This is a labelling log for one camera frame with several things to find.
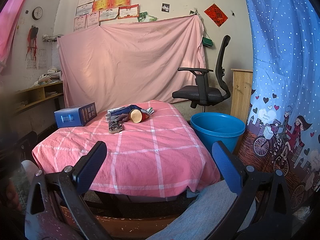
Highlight small black wall photo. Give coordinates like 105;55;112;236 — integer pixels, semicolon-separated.
161;3;170;12

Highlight round wall clock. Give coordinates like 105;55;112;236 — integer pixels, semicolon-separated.
31;7;43;21

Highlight pink cup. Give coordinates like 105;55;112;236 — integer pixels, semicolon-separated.
129;109;149;124

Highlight black office chair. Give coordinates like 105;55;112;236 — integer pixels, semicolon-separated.
172;35;231;112

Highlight blue plastic bucket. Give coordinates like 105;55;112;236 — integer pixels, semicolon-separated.
190;112;245;154

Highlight green hanging bag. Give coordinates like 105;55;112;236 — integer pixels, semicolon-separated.
202;37;214;48

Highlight red diamond wall paper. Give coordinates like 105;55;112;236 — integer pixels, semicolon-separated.
204;4;228;27

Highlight blue foil wrapper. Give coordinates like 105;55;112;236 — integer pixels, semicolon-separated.
109;105;141;116

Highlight pink checked tablecloth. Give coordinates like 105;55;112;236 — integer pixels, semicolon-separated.
33;100;220;198

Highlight wooden shelf desk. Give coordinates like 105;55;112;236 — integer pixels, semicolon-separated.
14;81;63;114

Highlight blue patterned curtain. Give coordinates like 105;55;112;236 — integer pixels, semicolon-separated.
238;0;319;211

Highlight wooden cabinet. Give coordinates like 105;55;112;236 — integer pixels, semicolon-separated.
231;69;253;123

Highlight green snack wrapper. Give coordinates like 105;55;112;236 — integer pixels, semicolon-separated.
140;107;154;115

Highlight pink curtain at left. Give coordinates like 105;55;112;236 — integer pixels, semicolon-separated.
1;0;25;69

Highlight red hanging ornament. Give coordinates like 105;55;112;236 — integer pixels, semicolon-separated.
26;25;39;61

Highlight blue cardboard box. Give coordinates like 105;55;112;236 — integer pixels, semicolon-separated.
54;102;97;128

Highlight pink hanging sheet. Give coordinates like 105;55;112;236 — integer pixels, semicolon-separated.
57;15;206;111

